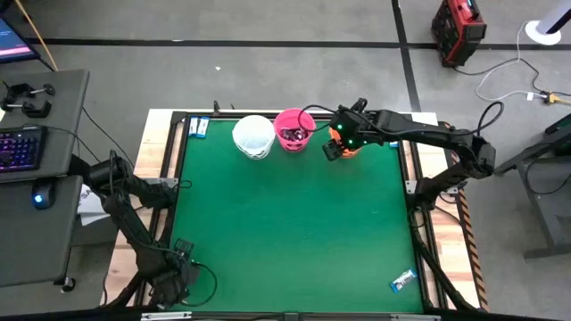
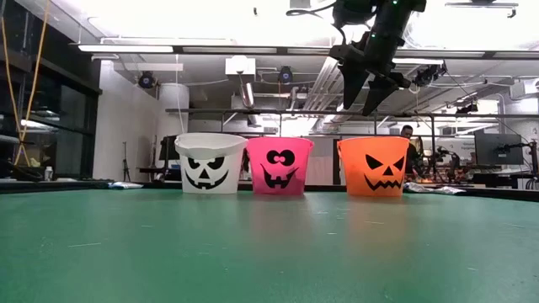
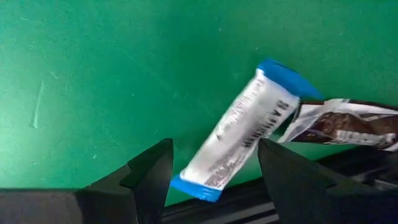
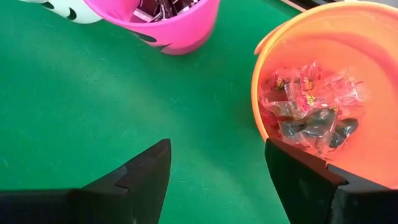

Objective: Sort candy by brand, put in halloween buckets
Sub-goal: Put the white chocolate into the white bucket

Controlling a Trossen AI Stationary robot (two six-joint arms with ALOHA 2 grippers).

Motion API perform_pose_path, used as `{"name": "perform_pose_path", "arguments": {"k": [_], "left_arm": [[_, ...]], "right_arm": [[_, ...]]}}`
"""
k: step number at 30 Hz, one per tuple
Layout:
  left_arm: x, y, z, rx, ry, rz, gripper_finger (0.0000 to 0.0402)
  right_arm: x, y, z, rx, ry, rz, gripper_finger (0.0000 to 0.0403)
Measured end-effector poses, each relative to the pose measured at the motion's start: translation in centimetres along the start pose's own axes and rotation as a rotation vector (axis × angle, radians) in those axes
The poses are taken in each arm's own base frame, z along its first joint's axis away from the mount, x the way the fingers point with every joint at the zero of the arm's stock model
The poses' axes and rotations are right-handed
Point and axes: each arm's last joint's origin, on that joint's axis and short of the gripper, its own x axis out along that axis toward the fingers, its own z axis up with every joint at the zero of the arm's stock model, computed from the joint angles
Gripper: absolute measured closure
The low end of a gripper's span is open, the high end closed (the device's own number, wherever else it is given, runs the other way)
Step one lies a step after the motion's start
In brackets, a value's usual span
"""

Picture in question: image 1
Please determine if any orange plastic halloween bucket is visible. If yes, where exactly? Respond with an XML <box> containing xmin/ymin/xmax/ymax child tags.
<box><xmin>328</xmin><ymin>127</ymin><xmax>361</xmax><ymax>161</ymax></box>

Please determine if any white plastic halloween bucket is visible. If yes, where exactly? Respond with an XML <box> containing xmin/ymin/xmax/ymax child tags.
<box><xmin>231</xmin><ymin>114</ymin><xmax>277</xmax><ymax>161</ymax></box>

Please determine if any pink plastic halloween bucket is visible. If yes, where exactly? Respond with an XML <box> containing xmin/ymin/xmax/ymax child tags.
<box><xmin>273</xmin><ymin>108</ymin><xmax>317</xmax><ymax>154</ymax></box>

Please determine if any green felt mat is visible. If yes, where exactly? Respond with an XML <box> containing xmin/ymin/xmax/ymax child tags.
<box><xmin>169</xmin><ymin>118</ymin><xmax>424</xmax><ymax>314</ymax></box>

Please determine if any white paper sheet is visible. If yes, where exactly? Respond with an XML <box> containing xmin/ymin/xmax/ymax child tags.
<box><xmin>78</xmin><ymin>185</ymin><xmax>112</xmax><ymax>227</ymax></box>

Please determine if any grey desk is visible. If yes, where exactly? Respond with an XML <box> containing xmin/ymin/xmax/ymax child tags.
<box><xmin>0</xmin><ymin>69</ymin><xmax>90</xmax><ymax>289</ymax></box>

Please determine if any red black tool case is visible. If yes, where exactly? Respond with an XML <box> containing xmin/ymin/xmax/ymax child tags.
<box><xmin>430</xmin><ymin>0</ymin><xmax>488</xmax><ymax>69</ymax></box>

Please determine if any black orange hazard tape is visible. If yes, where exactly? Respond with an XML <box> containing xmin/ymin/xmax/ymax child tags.
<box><xmin>439</xmin><ymin>120</ymin><xmax>491</xmax><ymax>312</ymax></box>

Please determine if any black computer mouse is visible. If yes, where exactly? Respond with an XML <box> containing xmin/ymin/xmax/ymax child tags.
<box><xmin>30</xmin><ymin>178</ymin><xmax>57</xmax><ymax>210</ymax></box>

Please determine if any yellow plug connector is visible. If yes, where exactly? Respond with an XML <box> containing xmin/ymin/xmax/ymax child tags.
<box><xmin>542</xmin><ymin>90</ymin><xmax>571</xmax><ymax>106</ymax></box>

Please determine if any backlit black keyboard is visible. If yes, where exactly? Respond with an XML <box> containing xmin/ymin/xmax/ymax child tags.
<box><xmin>0</xmin><ymin>126</ymin><xmax>49</xmax><ymax>174</ymax></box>

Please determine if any grey metal stand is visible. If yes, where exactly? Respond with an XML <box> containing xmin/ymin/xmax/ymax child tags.
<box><xmin>494</xmin><ymin>113</ymin><xmax>571</xmax><ymax>259</ymax></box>

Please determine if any white round stand base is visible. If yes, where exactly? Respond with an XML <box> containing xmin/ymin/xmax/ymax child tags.
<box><xmin>524</xmin><ymin>19</ymin><xmax>563</xmax><ymax>46</ymax></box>

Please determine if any black screw clamp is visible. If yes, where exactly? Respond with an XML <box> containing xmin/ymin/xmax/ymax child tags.
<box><xmin>0</xmin><ymin>100</ymin><xmax>53</xmax><ymax>119</ymax></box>
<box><xmin>2</xmin><ymin>81</ymin><xmax>57</xmax><ymax>102</ymax></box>

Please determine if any black stand pole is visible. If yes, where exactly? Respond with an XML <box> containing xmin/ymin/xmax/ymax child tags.
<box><xmin>537</xmin><ymin>0</ymin><xmax>571</xmax><ymax>35</ymax></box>

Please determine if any computer monitor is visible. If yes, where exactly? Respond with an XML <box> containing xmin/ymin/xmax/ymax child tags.
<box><xmin>0</xmin><ymin>15</ymin><xmax>40</xmax><ymax>65</ymax></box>

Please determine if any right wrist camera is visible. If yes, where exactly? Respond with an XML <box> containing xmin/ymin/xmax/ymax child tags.
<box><xmin>321</xmin><ymin>137</ymin><xmax>344</xmax><ymax>162</ymax></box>

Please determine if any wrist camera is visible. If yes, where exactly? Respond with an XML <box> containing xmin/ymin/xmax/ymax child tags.
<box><xmin>173</xmin><ymin>238</ymin><xmax>195</xmax><ymax>256</ymax></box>
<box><xmin>321</xmin><ymin>137</ymin><xmax>344</xmax><ymax>162</ymax></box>

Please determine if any silver metal bracket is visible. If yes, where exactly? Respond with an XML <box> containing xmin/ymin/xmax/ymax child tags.
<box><xmin>140</xmin><ymin>311</ymin><xmax>193</xmax><ymax>321</ymax></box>
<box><xmin>390</xmin><ymin>313</ymin><xmax>442</xmax><ymax>321</ymax></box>

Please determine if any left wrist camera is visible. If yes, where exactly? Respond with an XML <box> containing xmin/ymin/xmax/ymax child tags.
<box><xmin>173</xmin><ymin>238</ymin><xmax>195</xmax><ymax>256</ymax></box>

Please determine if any black metal table frame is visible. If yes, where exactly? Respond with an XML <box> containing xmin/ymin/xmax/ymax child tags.
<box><xmin>104</xmin><ymin>109</ymin><xmax>481</xmax><ymax>321</ymax></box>

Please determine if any black floor cable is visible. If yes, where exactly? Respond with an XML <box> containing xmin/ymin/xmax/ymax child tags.
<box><xmin>452</xmin><ymin>56</ymin><xmax>571</xmax><ymax>97</ymax></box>

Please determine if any black desk cable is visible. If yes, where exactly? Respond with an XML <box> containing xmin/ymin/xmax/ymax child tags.
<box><xmin>81</xmin><ymin>106</ymin><xmax>137</xmax><ymax>169</ymax></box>

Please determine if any white floor cable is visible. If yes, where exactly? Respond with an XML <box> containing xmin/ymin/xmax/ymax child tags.
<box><xmin>475</xmin><ymin>20</ymin><xmax>548</xmax><ymax>103</ymax></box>

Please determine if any yellow cable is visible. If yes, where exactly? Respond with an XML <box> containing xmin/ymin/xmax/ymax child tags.
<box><xmin>14</xmin><ymin>0</ymin><xmax>59</xmax><ymax>72</ymax></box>

